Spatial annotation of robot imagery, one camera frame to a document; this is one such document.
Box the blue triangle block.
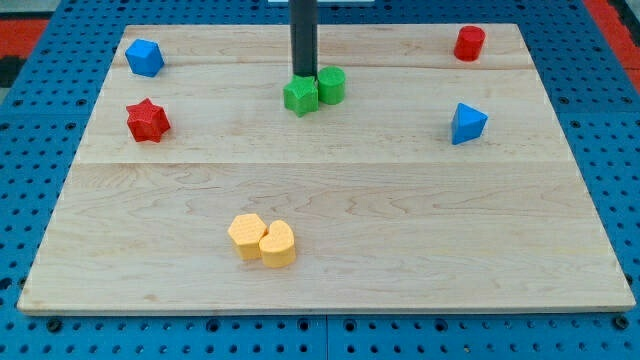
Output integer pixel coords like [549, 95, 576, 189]
[451, 103, 488, 145]

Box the red star block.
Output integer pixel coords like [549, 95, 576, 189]
[126, 98, 171, 143]

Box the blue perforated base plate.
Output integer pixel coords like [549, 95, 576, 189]
[1, 1, 639, 359]

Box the red cylinder block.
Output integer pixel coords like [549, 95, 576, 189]
[454, 25, 486, 62]

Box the yellow hexagon block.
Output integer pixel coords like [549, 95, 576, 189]
[227, 213, 268, 261]

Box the yellow heart block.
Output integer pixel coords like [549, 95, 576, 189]
[259, 220, 296, 268]

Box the light wooden board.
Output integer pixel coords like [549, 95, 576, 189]
[18, 24, 635, 316]

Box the blue cube block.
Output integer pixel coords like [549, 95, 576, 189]
[125, 39, 164, 77]

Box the green cylinder block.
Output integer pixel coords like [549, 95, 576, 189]
[317, 66, 346, 105]

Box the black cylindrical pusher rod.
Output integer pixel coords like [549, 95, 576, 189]
[289, 0, 318, 77]

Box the green star block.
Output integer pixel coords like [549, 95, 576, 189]
[283, 75, 319, 117]

